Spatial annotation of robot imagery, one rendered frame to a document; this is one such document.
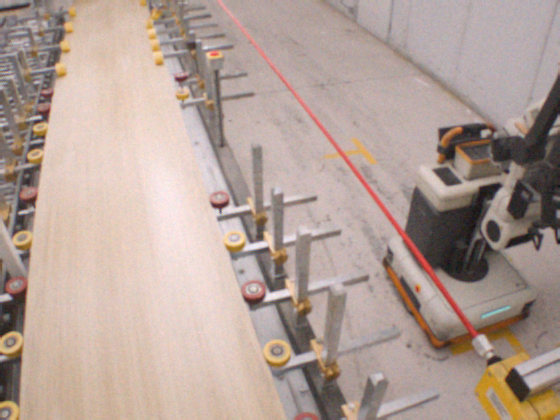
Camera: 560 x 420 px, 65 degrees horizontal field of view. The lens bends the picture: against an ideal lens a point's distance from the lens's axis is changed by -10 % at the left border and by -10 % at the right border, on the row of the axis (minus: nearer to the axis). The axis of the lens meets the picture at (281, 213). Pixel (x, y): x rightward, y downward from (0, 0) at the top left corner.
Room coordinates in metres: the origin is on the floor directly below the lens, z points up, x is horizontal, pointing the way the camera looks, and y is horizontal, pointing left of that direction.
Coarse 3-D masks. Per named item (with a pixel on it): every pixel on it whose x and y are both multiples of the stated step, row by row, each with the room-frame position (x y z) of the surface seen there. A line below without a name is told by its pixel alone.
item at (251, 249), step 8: (312, 232) 1.36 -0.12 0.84; (320, 232) 1.36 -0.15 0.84; (328, 232) 1.36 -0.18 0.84; (336, 232) 1.37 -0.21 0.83; (288, 240) 1.31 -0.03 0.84; (312, 240) 1.34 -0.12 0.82; (248, 248) 1.27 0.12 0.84; (256, 248) 1.27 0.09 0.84; (264, 248) 1.28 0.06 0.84; (232, 256) 1.24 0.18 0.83; (240, 256) 1.25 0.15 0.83
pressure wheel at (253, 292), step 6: (246, 282) 1.05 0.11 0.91; (252, 282) 1.05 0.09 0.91; (258, 282) 1.05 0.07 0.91; (246, 288) 1.02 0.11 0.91; (252, 288) 1.02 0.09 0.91; (258, 288) 1.02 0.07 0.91; (264, 288) 1.02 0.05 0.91; (246, 294) 1.00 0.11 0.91; (252, 294) 1.00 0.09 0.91; (258, 294) 1.00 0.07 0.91; (264, 294) 1.00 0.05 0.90; (246, 300) 0.99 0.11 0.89; (252, 300) 0.98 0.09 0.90; (258, 300) 0.98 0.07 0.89
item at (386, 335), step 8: (392, 328) 0.91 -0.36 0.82; (368, 336) 0.89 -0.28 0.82; (376, 336) 0.88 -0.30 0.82; (384, 336) 0.88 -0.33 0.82; (392, 336) 0.89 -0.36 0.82; (344, 344) 0.86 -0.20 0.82; (352, 344) 0.86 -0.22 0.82; (360, 344) 0.86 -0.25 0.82; (368, 344) 0.86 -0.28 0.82; (376, 344) 0.87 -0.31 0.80; (312, 352) 0.83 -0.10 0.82; (344, 352) 0.84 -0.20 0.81; (352, 352) 0.84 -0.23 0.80; (296, 360) 0.80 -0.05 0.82; (304, 360) 0.80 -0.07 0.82; (312, 360) 0.80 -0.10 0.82; (272, 368) 0.77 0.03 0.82; (280, 368) 0.77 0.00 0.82; (288, 368) 0.78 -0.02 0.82; (296, 368) 0.79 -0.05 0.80
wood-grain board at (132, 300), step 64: (128, 0) 4.53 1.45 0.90; (128, 64) 2.91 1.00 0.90; (64, 128) 2.09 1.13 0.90; (128, 128) 2.06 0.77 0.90; (64, 192) 1.54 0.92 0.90; (128, 192) 1.53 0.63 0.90; (192, 192) 1.53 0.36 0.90; (64, 256) 1.16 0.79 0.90; (128, 256) 1.17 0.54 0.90; (192, 256) 1.17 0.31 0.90; (64, 320) 0.87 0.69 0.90; (128, 320) 0.88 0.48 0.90; (192, 320) 0.89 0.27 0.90; (64, 384) 0.64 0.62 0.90; (128, 384) 0.66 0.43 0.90; (192, 384) 0.67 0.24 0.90; (256, 384) 0.67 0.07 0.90
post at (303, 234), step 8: (296, 232) 1.03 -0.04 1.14; (304, 232) 1.01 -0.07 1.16; (296, 240) 1.03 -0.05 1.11; (304, 240) 1.01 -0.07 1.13; (296, 248) 1.03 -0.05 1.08; (304, 248) 1.01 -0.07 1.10; (296, 256) 1.03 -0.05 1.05; (304, 256) 1.01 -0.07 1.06; (296, 264) 1.03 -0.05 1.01; (304, 264) 1.01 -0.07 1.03; (296, 272) 1.02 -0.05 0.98; (304, 272) 1.01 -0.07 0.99; (296, 280) 1.02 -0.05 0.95; (304, 280) 1.01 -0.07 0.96; (296, 288) 1.02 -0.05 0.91; (304, 288) 1.01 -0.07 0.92; (296, 296) 1.02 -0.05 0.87; (304, 296) 1.01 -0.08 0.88; (296, 320) 1.01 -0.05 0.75; (304, 320) 1.02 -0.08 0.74
